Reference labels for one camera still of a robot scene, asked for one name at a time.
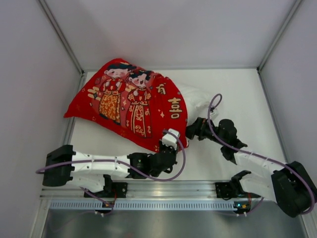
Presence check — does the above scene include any aluminium frame post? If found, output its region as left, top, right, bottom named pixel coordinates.
left=256, top=0, right=305, bottom=72
left=37, top=0, right=86, bottom=75

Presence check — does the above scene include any aluminium mounting rail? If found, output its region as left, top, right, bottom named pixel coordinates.
left=41, top=179, right=278, bottom=199

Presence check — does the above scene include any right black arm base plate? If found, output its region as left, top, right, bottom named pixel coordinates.
left=215, top=181, right=260, bottom=200

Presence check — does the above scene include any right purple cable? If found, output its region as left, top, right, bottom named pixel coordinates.
left=207, top=93, right=315, bottom=216

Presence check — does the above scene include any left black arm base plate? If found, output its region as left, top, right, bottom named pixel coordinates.
left=89, top=182, right=128, bottom=198

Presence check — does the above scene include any white pillow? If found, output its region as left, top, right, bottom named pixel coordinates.
left=176, top=83, right=212, bottom=125

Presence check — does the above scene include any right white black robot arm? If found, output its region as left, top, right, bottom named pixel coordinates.
left=186, top=118, right=317, bottom=218

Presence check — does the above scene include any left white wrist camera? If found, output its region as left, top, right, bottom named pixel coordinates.
left=161, top=128, right=180, bottom=150

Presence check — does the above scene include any slotted grey cable duct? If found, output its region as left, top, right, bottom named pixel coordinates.
left=50, top=200, right=250, bottom=212

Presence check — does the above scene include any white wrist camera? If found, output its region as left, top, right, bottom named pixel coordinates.
left=207, top=107, right=219, bottom=120
left=161, top=128, right=180, bottom=150

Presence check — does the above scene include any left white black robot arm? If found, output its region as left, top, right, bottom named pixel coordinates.
left=42, top=140, right=178, bottom=193

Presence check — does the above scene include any red printed pillowcase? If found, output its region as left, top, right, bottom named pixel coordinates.
left=64, top=58, right=188, bottom=152

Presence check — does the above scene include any left aluminium frame post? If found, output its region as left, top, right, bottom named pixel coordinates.
left=37, top=0, right=86, bottom=75

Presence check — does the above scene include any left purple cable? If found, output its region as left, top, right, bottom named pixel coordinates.
left=36, top=128, right=186, bottom=216

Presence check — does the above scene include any purple cable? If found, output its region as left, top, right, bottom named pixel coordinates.
left=207, top=93, right=315, bottom=216
left=36, top=128, right=186, bottom=216

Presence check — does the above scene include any right aluminium frame post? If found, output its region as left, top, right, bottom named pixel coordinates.
left=256, top=0, right=305, bottom=72

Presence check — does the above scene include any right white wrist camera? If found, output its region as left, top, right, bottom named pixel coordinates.
left=207, top=107, right=219, bottom=120

